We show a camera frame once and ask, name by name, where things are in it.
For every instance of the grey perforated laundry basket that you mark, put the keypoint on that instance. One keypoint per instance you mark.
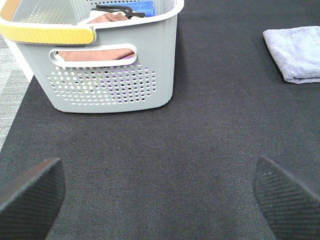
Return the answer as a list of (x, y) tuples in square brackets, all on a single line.
[(142, 82)]

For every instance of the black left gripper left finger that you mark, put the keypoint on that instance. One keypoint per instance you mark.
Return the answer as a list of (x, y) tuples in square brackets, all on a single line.
[(30, 204)]

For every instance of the blue towel in basket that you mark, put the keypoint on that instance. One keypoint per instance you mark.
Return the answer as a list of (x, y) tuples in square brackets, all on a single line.
[(142, 6)]

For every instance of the yellow basket handle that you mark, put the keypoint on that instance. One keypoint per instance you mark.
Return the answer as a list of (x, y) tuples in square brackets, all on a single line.
[(53, 22)]

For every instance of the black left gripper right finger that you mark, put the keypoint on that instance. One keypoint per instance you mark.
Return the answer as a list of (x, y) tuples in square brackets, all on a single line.
[(289, 201)]

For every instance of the light blue towel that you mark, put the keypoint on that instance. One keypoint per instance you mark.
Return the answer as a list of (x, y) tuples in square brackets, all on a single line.
[(296, 52)]

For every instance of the black fabric table mat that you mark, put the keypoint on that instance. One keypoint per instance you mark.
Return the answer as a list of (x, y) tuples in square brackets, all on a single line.
[(183, 171)]

